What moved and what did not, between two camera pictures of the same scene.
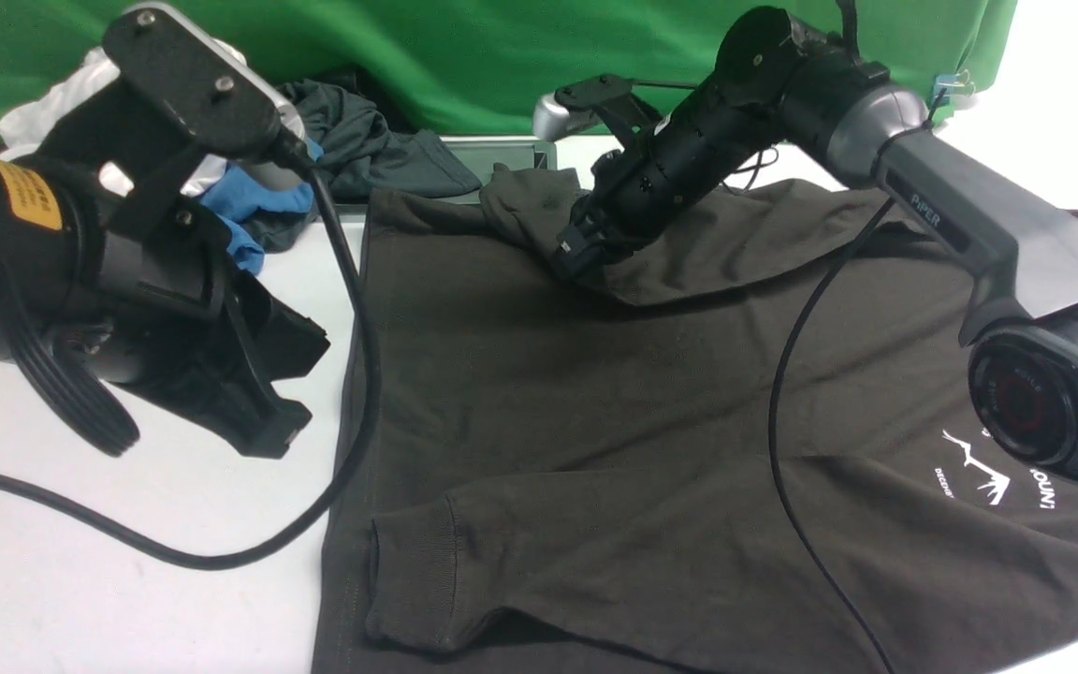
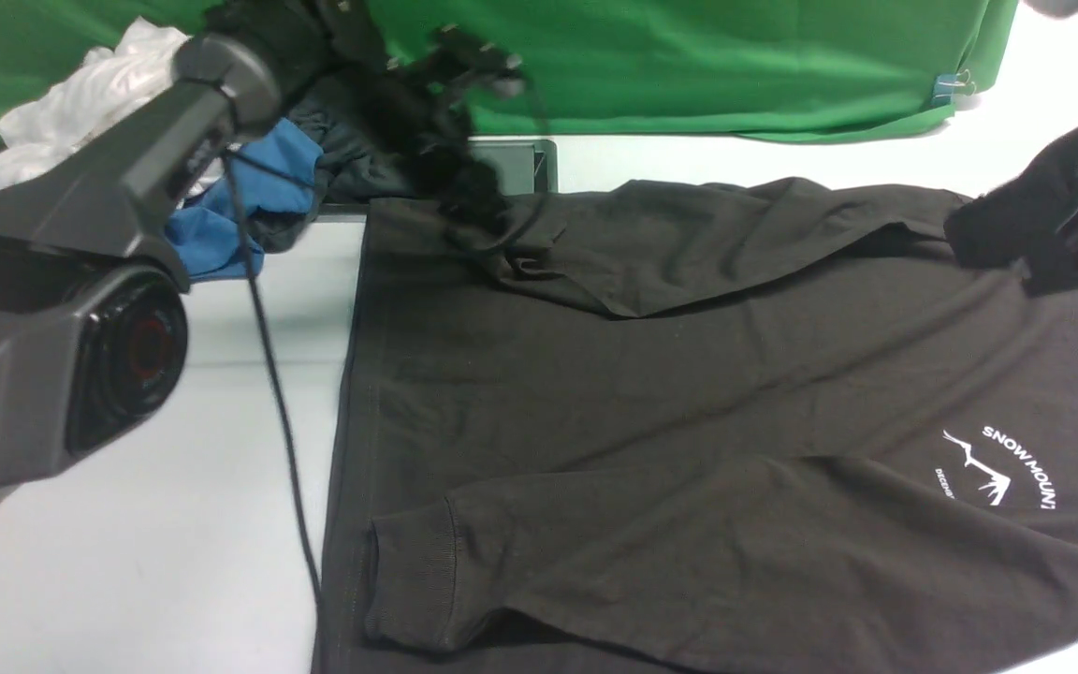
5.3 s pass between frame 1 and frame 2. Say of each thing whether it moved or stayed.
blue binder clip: stayed
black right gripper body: moved
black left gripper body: moved
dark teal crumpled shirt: stayed
